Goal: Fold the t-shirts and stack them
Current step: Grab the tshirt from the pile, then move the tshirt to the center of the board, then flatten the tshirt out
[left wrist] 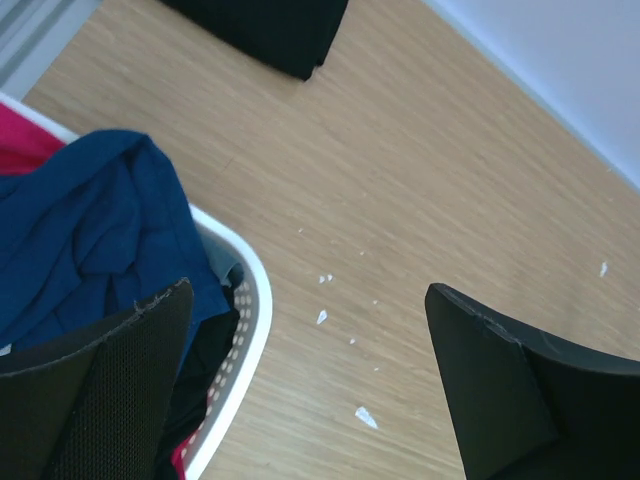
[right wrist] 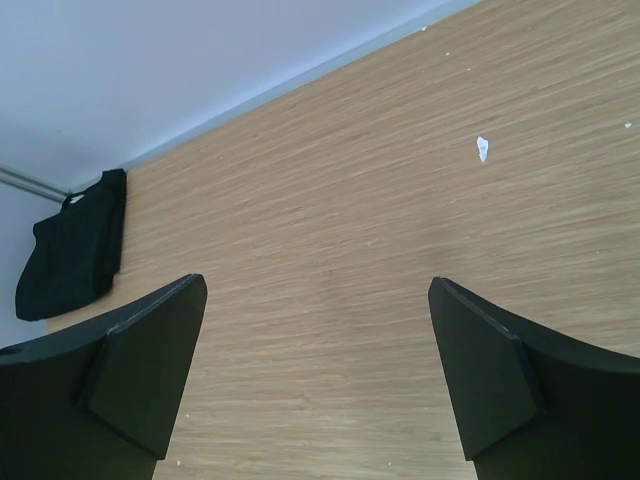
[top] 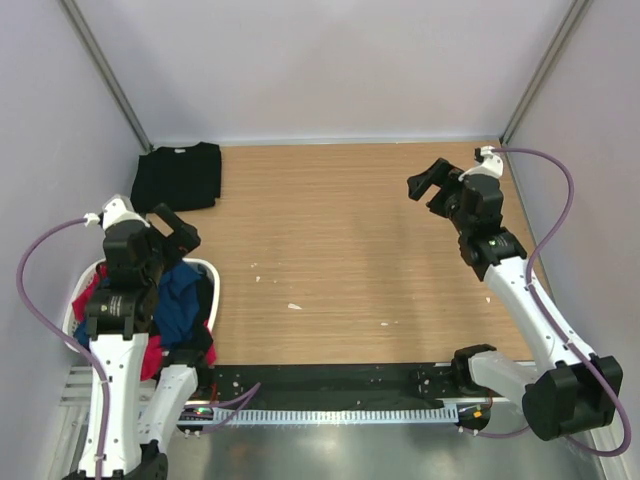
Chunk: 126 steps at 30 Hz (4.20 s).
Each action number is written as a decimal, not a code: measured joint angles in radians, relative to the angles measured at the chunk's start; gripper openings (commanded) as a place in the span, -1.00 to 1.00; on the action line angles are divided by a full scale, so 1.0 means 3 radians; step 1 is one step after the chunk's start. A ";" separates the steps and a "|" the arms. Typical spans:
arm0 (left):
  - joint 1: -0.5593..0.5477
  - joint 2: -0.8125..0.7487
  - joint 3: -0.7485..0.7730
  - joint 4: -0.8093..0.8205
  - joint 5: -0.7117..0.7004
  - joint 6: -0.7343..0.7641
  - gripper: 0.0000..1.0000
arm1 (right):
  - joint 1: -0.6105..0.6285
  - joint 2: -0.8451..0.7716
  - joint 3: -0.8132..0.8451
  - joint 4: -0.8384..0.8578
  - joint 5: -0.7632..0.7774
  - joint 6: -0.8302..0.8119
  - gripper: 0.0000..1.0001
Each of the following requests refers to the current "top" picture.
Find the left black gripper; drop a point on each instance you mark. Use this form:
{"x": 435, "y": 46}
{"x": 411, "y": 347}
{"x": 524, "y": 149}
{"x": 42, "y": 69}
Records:
{"x": 183, "y": 238}

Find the aluminium frame post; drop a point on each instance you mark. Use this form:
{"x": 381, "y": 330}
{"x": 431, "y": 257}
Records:
{"x": 545, "y": 67}
{"x": 98, "y": 58}

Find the white laundry basket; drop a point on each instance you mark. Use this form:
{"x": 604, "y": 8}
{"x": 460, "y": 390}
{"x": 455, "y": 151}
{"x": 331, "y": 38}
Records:
{"x": 74, "y": 320}

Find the blue printed t-shirt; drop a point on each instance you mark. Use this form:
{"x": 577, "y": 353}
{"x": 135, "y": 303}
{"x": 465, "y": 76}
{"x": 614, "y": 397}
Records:
{"x": 184, "y": 302}

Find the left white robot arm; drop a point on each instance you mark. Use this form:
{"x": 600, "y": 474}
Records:
{"x": 148, "y": 326}

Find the slotted cable duct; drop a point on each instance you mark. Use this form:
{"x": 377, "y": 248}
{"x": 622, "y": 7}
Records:
{"x": 446, "y": 414}

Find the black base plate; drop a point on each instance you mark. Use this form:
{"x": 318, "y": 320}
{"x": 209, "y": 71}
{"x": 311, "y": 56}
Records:
{"x": 341, "y": 387}

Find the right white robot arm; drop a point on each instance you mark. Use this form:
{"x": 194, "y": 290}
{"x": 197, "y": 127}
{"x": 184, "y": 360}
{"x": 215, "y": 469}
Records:
{"x": 570, "y": 389}

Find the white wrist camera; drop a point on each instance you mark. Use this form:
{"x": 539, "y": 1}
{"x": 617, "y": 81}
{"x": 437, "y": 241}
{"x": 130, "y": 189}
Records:
{"x": 116, "y": 210}
{"x": 488, "y": 163}

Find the red t-shirt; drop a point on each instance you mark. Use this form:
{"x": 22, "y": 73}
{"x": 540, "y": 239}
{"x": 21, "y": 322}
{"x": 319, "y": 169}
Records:
{"x": 153, "y": 357}

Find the left aluminium frame post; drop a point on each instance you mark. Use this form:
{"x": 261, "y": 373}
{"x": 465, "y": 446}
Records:
{"x": 98, "y": 58}

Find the black t-shirt in basket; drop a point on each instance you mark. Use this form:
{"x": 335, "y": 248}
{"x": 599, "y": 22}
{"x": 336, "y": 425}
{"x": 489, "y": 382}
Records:
{"x": 201, "y": 338}

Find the aluminium rail profile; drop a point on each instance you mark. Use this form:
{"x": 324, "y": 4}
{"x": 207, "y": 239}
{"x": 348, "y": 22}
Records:
{"x": 77, "y": 390}

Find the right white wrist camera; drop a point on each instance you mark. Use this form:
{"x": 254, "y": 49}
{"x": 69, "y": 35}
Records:
{"x": 488, "y": 163}

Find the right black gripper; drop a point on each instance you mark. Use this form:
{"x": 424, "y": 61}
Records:
{"x": 420, "y": 184}

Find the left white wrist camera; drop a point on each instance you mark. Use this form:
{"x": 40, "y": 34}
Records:
{"x": 116, "y": 210}

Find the folded black t-shirt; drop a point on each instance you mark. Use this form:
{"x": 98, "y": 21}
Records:
{"x": 183, "y": 178}

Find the right aluminium frame post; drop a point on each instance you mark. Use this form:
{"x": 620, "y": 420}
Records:
{"x": 545, "y": 67}

